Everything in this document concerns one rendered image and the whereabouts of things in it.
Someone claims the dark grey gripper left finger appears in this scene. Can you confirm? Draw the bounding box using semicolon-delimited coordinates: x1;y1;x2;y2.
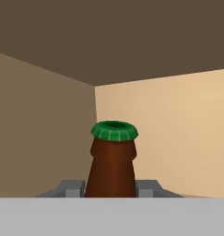
36;179;87;198

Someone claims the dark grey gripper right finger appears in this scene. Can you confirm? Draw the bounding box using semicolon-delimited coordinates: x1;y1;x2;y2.
135;179;185;198

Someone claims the brown bottle with green cap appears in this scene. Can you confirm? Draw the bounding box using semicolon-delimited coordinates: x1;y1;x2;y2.
84;120;139;198

